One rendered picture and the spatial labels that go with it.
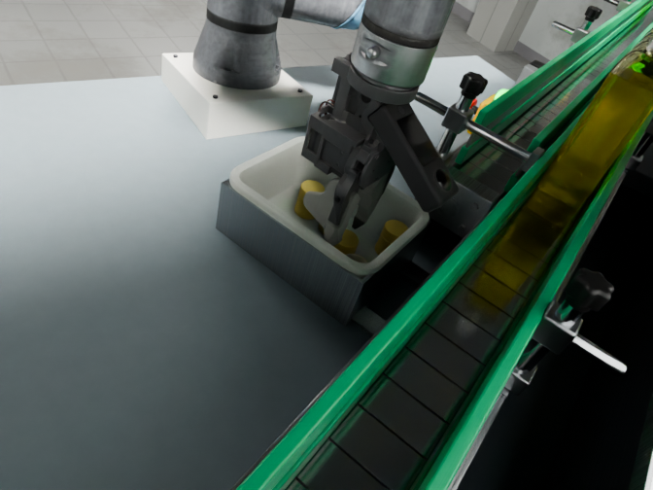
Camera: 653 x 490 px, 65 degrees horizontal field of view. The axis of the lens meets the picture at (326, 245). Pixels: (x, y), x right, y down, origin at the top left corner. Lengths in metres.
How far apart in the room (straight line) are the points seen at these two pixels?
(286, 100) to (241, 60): 0.10
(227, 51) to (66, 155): 0.29
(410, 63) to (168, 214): 0.38
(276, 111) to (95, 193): 0.33
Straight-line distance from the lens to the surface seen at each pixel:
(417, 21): 0.48
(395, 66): 0.49
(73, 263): 0.66
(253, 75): 0.89
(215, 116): 0.84
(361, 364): 0.33
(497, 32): 4.22
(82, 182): 0.77
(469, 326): 0.51
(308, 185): 0.70
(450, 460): 0.32
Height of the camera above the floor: 1.23
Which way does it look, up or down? 42 degrees down
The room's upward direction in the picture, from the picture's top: 18 degrees clockwise
